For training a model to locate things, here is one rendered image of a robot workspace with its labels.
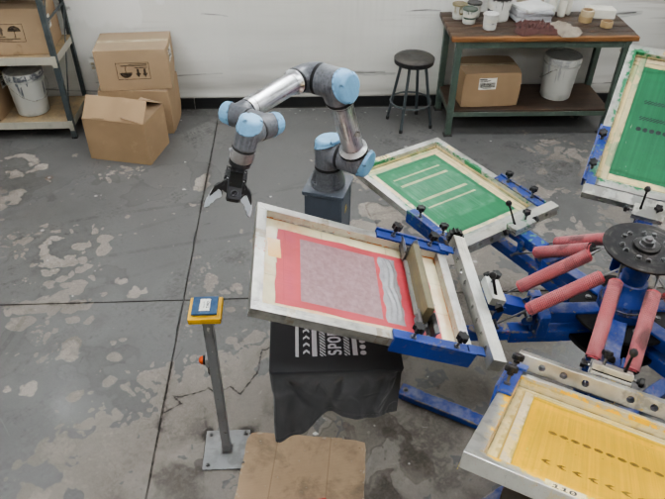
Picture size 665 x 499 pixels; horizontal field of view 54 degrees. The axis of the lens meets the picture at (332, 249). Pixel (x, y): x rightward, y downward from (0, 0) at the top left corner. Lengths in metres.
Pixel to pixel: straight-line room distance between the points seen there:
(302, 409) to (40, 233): 2.89
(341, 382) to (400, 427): 1.03
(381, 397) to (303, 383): 0.31
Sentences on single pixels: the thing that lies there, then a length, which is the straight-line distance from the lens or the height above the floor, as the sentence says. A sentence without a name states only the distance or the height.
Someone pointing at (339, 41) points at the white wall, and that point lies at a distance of 5.96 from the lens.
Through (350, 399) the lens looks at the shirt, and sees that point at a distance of 2.51.
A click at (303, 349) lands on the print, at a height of 0.95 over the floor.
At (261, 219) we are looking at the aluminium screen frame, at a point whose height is 1.33.
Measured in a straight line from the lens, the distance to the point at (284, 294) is 2.18.
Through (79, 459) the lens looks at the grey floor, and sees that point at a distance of 3.49.
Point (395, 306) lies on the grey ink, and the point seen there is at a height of 1.14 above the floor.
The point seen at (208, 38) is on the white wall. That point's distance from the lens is 5.99.
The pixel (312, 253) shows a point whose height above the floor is 1.23.
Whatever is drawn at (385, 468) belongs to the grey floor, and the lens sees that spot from 3.27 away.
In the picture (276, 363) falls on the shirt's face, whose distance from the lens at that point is 2.39.
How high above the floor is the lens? 2.74
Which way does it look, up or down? 39 degrees down
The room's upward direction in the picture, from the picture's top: 1 degrees clockwise
